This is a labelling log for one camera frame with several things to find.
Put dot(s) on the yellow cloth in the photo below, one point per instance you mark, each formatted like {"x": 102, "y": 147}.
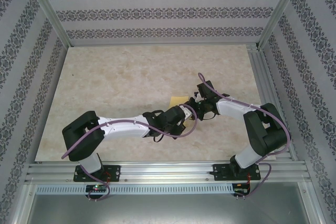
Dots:
{"x": 178, "y": 100}

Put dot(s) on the long aluminium mounting rail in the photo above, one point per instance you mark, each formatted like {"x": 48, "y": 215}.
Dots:
{"x": 168, "y": 171}

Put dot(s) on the aluminium frame post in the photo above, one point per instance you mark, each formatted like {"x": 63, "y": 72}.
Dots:
{"x": 50, "y": 9}
{"x": 282, "y": 11}

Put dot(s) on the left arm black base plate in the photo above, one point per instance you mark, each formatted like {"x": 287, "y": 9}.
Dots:
{"x": 115, "y": 172}

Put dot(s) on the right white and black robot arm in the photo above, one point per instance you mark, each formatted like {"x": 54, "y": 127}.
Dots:
{"x": 262, "y": 132}

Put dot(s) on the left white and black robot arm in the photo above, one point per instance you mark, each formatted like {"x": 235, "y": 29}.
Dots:
{"x": 123, "y": 128}

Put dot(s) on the grey sheet metal panel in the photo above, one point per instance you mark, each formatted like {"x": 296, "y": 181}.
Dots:
{"x": 168, "y": 209}

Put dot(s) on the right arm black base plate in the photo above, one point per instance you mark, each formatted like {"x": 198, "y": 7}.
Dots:
{"x": 219, "y": 171}

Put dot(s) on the aluminium side rail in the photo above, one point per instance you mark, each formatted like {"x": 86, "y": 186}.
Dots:
{"x": 265, "y": 77}

